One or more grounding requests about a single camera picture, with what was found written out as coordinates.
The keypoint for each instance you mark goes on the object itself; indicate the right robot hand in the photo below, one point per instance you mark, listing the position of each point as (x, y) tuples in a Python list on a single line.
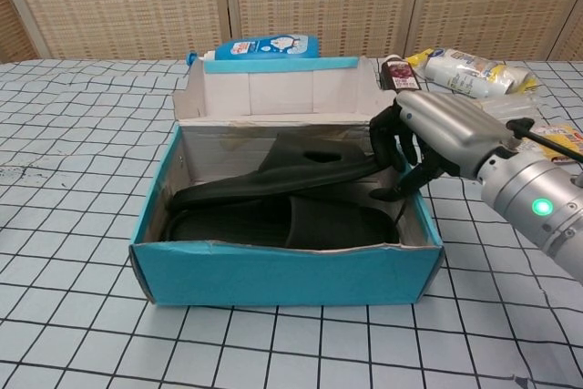
[(451, 129)]

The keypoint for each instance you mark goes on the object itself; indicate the black slipper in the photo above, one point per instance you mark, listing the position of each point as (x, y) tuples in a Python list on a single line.
[(319, 225), (273, 170)]

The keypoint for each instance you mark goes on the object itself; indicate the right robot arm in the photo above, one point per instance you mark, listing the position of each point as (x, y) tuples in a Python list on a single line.
[(524, 197)]

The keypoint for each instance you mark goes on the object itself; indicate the blue cardboard shoe box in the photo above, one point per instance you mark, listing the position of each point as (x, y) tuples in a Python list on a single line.
[(273, 275)]

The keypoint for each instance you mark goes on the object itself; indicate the white yellow plastic package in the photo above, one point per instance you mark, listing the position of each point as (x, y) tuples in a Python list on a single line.
[(460, 72)]

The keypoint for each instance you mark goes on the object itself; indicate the dark juice bottle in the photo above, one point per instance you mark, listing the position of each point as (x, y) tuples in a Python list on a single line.
[(401, 77)]

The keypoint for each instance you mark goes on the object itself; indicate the yellow flat packet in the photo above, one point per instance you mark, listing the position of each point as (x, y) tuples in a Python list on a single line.
[(569, 131)]

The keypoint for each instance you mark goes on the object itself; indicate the blue detergent pump bottle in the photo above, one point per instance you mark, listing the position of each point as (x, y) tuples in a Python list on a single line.
[(264, 48)]

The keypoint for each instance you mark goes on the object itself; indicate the checkered tablecloth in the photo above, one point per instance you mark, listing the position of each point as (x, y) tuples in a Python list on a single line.
[(68, 225)]

